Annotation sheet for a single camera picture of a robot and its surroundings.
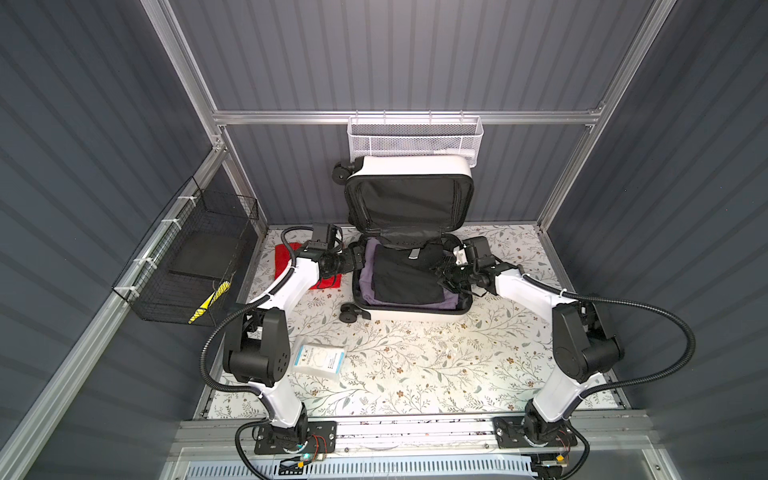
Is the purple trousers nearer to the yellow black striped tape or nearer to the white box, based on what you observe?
the white box

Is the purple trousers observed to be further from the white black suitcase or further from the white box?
the white box

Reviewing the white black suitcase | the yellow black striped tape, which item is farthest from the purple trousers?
the yellow black striped tape

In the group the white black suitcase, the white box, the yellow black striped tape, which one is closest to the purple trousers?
the white black suitcase

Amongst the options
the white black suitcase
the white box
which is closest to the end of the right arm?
the white black suitcase

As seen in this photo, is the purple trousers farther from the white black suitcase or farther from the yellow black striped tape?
the yellow black striped tape

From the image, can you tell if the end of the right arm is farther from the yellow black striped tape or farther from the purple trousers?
the yellow black striped tape

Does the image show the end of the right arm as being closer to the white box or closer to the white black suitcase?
the white black suitcase

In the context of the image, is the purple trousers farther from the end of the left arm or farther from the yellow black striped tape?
the yellow black striped tape

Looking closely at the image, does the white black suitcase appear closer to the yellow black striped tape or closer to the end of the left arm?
the end of the left arm

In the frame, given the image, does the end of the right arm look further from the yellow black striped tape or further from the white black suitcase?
the yellow black striped tape

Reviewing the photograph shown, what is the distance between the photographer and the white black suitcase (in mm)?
834

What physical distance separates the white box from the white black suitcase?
154 mm

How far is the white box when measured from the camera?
841mm
